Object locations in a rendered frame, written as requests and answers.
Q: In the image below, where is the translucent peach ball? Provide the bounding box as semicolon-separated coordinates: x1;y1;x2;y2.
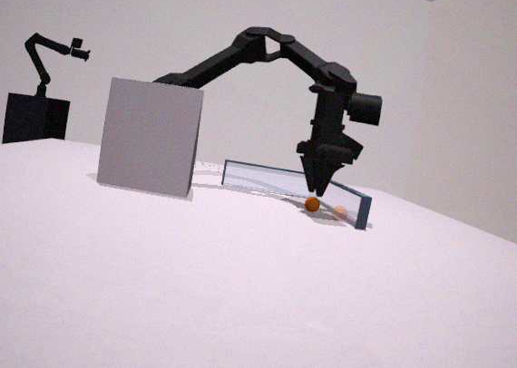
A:
331;205;347;222

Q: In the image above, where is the low clear corner wall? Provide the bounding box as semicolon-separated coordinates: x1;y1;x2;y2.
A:
223;162;361;228

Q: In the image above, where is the brown-orange ball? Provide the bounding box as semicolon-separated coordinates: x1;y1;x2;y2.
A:
305;197;320;212

